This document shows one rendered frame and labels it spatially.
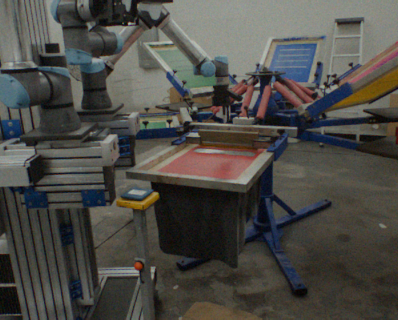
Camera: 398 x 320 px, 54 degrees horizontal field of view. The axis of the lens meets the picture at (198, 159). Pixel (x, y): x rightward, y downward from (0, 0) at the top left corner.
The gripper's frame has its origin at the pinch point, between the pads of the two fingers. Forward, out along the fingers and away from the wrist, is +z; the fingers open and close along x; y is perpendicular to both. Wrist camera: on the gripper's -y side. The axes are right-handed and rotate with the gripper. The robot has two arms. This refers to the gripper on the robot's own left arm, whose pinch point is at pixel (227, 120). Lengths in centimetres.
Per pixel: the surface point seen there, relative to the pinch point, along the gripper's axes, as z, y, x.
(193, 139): 11.2, 20.5, 3.1
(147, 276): 53, 12, 79
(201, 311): 110, 11, 28
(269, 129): 9.0, -19.3, -20.7
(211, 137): 9.4, 9.2, 2.1
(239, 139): 10.2, -7.2, 2.3
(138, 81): 21, 314, -417
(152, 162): 13, 26, 42
